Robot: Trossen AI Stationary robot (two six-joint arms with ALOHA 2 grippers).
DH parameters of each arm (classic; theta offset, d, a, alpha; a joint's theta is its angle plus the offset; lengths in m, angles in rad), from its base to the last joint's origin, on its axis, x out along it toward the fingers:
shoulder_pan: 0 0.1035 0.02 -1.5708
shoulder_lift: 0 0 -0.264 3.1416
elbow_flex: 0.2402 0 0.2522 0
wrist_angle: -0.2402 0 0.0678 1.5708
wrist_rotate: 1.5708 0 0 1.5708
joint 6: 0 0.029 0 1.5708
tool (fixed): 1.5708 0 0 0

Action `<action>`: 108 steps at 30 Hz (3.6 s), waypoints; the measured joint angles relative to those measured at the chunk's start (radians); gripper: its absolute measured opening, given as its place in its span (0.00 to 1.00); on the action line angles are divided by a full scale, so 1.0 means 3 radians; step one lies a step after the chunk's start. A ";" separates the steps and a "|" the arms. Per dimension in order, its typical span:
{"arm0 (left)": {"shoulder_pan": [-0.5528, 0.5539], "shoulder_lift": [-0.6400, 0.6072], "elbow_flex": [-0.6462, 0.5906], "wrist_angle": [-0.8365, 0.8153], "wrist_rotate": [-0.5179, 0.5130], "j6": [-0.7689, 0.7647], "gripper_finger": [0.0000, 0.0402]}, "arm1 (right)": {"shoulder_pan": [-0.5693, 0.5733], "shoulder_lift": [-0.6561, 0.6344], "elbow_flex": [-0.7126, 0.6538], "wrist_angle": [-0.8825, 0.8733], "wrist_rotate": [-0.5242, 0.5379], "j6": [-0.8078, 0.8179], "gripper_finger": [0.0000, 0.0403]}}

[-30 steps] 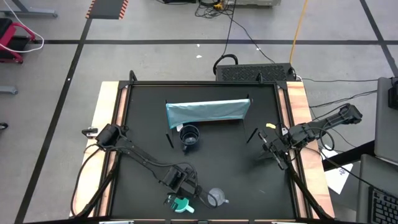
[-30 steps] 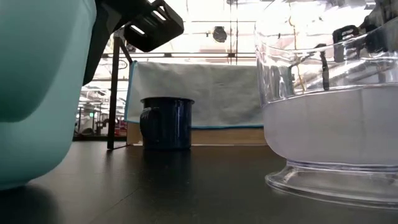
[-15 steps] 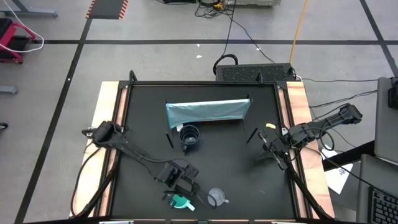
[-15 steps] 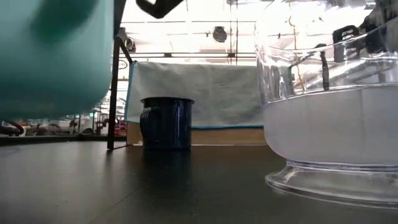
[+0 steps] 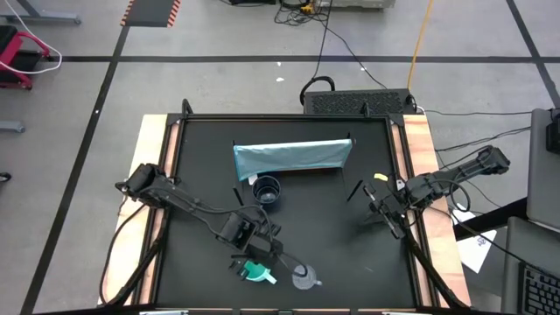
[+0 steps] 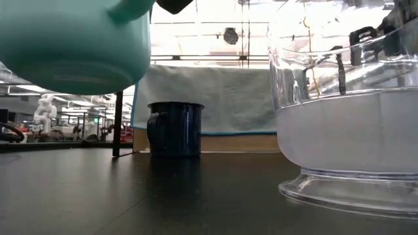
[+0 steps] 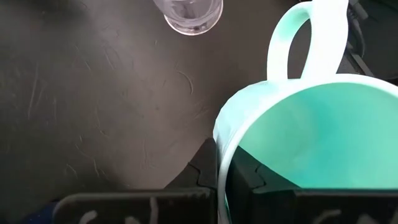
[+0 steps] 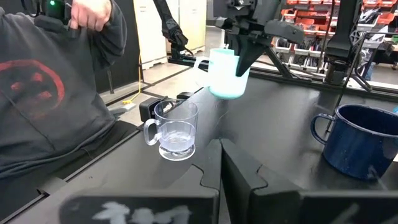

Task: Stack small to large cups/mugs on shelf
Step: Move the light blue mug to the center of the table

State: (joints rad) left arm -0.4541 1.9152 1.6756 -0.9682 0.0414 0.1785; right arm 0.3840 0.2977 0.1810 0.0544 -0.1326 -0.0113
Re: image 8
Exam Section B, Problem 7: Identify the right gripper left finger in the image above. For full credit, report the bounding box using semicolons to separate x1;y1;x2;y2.
58;139;222;224

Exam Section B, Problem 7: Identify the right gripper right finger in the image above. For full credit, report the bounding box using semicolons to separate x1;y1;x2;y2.
221;138;398;224

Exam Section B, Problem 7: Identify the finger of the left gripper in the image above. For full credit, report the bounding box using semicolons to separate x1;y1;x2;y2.
235;34;271;78

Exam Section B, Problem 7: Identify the mint green mug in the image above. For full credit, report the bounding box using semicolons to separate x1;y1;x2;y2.
194;48;251;101

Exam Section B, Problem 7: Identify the clear plastic handled cup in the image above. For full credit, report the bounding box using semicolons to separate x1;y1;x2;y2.
143;98;199;162

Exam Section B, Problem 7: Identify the dark blue enamel mug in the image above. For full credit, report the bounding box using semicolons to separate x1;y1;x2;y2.
310;103;398;182

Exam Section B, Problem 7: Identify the white cabinet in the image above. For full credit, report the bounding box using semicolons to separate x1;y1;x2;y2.
178;0;208;52
133;0;169;70

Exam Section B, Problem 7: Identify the storage rack with red bins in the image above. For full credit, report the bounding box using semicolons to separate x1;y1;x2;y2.
273;0;398;71

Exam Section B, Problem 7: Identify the person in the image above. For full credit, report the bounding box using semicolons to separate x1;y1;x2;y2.
0;0;140;215

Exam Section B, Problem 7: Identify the person's hand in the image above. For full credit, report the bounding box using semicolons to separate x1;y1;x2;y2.
68;0;113;32

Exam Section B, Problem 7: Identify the black table frame rail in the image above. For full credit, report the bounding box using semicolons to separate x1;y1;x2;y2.
248;67;398;102

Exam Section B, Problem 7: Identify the small black mount block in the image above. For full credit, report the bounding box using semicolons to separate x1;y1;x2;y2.
176;91;195;101

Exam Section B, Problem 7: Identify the small black box camera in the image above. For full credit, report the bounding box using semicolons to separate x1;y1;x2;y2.
139;96;163;123

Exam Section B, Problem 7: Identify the yellow floor cable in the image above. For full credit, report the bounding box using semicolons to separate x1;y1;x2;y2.
122;55;143;105

